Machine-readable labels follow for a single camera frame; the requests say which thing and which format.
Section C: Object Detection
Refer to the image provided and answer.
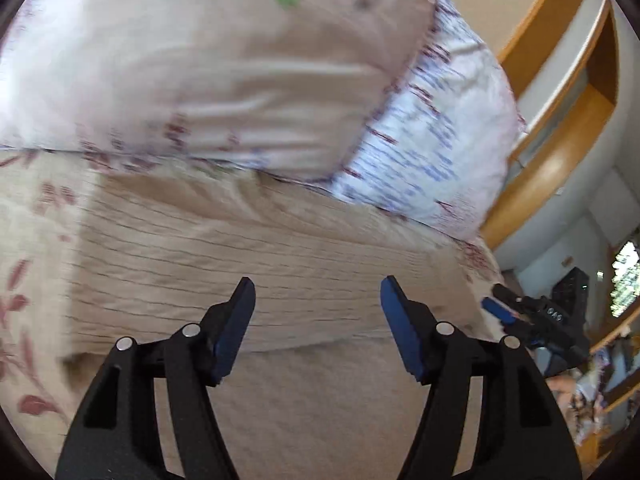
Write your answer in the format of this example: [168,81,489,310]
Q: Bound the wooden headboard shelf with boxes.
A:
[479,0,622,252]

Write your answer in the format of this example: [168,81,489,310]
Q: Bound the patterned colourful cloth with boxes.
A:
[569,347,617,447]

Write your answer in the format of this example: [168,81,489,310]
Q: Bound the wooden rail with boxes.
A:
[575,305,640,463]

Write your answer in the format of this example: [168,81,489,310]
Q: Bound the beige ribbed cloth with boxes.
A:
[64,160,503,361]

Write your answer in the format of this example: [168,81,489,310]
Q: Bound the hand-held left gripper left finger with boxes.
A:
[55,276,257,480]

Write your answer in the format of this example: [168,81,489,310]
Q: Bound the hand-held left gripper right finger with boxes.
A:
[380,275,584,480]

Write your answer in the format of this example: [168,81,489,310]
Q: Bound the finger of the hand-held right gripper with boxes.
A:
[481,296,522,326]
[492,283,527,308]

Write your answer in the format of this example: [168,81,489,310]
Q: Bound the window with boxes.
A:
[607,240,640,319]

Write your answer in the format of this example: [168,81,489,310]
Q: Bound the pale pink floral pillow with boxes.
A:
[0,0,436,183]

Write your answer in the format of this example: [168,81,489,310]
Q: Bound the white blue patterned pillow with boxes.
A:
[330,0,528,241]

